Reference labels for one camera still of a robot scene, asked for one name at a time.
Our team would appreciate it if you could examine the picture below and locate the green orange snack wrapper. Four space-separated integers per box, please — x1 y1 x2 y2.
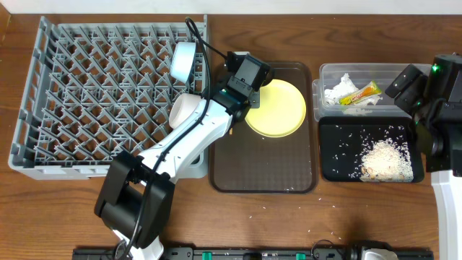
339 81 382 105

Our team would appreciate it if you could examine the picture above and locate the yellow plate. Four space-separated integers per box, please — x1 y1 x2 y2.
245 79 307 138

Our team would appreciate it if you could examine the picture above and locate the white tissue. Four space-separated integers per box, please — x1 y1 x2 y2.
321 73 383 116

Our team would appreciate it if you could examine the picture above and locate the light blue bowl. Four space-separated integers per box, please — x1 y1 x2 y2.
170 42 196 83

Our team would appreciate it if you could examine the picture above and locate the white pink bowl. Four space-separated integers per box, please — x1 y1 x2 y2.
169 93 201 129

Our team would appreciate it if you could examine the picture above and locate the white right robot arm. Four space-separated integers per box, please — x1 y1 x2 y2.
385 53 461 259

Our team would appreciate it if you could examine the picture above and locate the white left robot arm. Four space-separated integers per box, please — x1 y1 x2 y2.
95 52 272 259

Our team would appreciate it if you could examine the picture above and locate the clear plastic waste bin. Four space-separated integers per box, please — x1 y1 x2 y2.
312 63 407 121

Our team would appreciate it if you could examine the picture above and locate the pile of rice waste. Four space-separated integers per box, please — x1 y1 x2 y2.
359 138 414 182

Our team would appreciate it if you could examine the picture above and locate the black waste bin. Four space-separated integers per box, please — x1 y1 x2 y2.
318 116 424 183

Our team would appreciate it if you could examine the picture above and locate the grey dishwasher rack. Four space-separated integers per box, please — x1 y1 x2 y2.
8 17 208 180

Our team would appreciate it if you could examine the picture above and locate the dark brown serving tray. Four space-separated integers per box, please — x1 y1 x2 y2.
209 62 318 194

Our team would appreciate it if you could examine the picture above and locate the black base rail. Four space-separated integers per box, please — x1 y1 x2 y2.
71 245 435 260

